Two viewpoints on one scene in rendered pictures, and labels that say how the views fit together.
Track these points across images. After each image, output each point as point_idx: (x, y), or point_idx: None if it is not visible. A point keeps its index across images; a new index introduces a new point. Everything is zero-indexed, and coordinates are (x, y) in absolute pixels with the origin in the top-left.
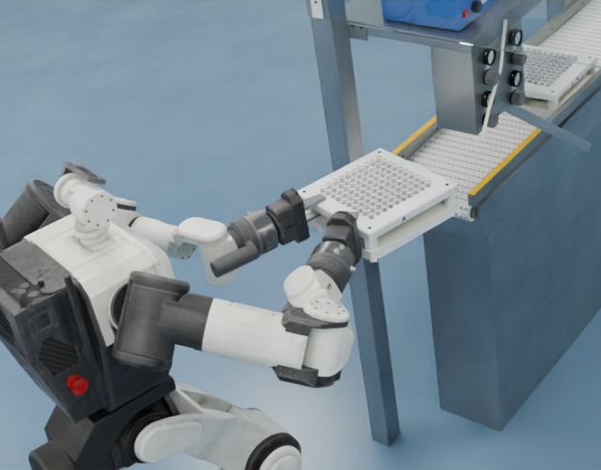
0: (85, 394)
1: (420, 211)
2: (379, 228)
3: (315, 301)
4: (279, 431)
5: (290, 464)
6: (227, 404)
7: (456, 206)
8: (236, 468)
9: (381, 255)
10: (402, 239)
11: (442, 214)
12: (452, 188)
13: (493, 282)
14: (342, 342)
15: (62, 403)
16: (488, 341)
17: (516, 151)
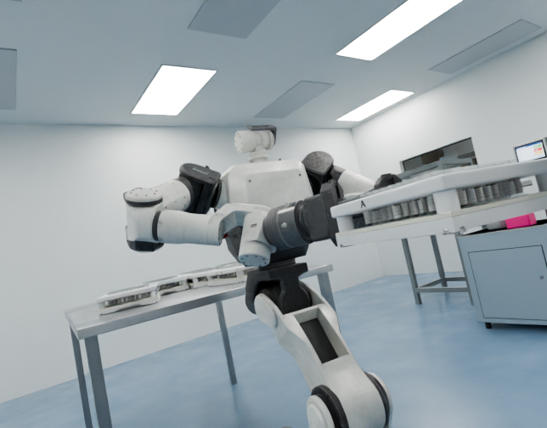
0: (230, 244)
1: (383, 201)
2: (338, 205)
3: (156, 190)
4: (335, 391)
5: (318, 419)
6: (346, 350)
7: (447, 217)
8: (310, 388)
9: (345, 243)
10: (365, 233)
11: (421, 221)
12: (431, 180)
13: None
14: (128, 216)
15: (226, 243)
16: None
17: None
